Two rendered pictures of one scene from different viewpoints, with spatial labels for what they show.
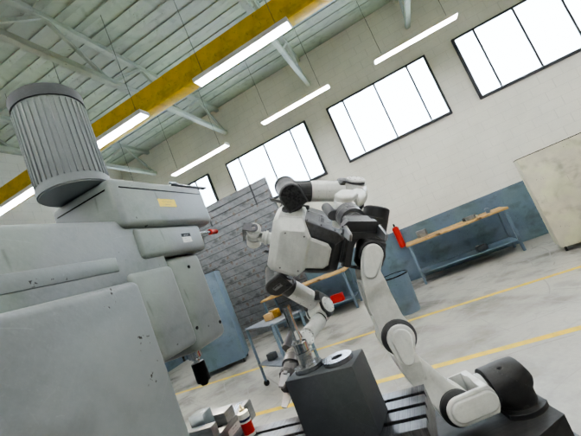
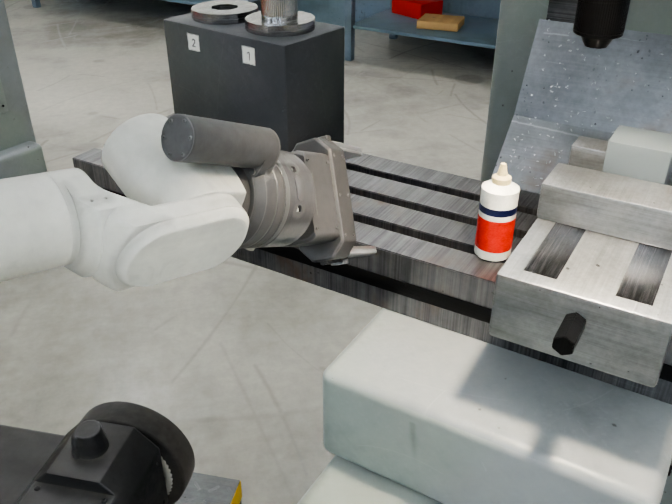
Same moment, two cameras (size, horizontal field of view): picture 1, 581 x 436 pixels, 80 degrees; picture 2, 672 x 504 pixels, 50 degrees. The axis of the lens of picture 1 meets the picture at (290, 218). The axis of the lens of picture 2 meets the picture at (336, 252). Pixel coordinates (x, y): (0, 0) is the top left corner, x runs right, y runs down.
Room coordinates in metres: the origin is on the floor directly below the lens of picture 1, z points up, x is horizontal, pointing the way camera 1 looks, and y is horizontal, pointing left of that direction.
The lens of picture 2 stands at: (1.99, 0.40, 1.37)
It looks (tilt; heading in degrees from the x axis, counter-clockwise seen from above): 31 degrees down; 193
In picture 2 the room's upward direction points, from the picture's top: straight up
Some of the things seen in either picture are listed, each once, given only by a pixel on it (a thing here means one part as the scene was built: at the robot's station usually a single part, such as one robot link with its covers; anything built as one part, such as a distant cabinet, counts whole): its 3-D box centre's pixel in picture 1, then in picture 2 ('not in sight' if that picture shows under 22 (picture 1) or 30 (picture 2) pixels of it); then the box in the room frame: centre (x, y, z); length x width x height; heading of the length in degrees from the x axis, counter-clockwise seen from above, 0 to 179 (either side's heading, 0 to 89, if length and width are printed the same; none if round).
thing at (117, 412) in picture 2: not in sight; (131, 457); (1.26, -0.10, 0.50); 0.20 x 0.05 x 0.20; 91
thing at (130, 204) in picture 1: (143, 217); not in sight; (1.22, 0.49, 1.81); 0.47 x 0.26 x 0.16; 162
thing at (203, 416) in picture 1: (201, 420); (638, 165); (1.25, 0.55, 1.07); 0.06 x 0.05 x 0.06; 73
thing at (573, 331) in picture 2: not in sight; (569, 333); (1.47, 0.48, 1.00); 0.04 x 0.02 x 0.02; 163
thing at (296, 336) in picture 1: (291, 323); not in sight; (1.08, 0.12, 1.28); 0.03 x 0.03 x 0.11
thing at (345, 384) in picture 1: (335, 394); (255, 86); (1.06, 0.07, 1.06); 0.22 x 0.12 x 0.20; 65
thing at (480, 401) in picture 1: (462, 397); not in sight; (1.53, -0.37, 0.68); 0.21 x 0.20 x 0.13; 91
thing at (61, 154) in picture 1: (60, 146); not in sight; (1.00, 0.57, 2.05); 0.20 x 0.20 x 0.32
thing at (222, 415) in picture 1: (213, 418); (622, 206); (1.31, 0.53, 1.05); 0.15 x 0.06 x 0.04; 73
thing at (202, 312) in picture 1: (176, 305); not in sight; (1.23, 0.49, 1.47); 0.21 x 0.19 x 0.32; 72
